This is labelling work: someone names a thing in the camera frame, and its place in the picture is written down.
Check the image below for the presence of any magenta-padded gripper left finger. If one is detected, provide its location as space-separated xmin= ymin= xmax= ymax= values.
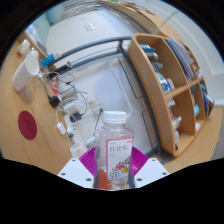
xmin=57 ymin=147 xmax=100 ymax=190

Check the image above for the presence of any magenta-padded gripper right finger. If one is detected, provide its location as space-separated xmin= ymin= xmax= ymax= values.
xmin=128 ymin=146 xmax=170 ymax=189

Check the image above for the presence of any clear white-capped drink bottle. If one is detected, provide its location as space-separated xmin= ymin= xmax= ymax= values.
xmin=94 ymin=110 xmax=135 ymax=191

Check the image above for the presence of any flat round red coaster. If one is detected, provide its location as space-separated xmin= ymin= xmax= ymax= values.
xmin=17 ymin=110 xmax=38 ymax=141

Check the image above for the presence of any small black charger block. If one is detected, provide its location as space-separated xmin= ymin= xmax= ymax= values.
xmin=49 ymin=95 xmax=62 ymax=108

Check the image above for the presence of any wooden shelf unit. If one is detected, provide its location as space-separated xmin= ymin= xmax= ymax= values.
xmin=126 ymin=32 xmax=216 ymax=158

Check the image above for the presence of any white cup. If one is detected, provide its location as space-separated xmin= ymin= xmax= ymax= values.
xmin=12 ymin=54 xmax=41 ymax=93

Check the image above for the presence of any small white wrapped roll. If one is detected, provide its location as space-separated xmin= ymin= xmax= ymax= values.
xmin=17 ymin=39 xmax=32 ymax=56

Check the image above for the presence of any grey metal bed frame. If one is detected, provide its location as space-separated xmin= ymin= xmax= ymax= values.
xmin=39 ymin=35 xmax=174 ymax=164

